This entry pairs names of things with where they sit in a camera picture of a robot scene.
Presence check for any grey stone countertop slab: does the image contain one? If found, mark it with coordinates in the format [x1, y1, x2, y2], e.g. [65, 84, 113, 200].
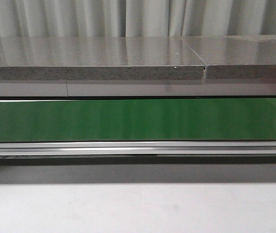
[0, 37, 204, 81]

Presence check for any green conveyor belt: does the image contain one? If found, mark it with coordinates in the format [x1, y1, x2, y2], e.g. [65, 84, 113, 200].
[0, 98, 276, 142]

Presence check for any grey stone slab right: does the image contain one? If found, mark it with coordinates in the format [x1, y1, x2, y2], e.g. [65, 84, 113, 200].
[182, 35, 276, 80]

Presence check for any aluminium conveyor side rail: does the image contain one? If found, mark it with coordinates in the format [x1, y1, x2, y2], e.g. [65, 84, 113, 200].
[0, 140, 276, 158]

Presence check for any white pleated curtain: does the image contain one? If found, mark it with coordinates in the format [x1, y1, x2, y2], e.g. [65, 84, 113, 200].
[0, 0, 276, 37]

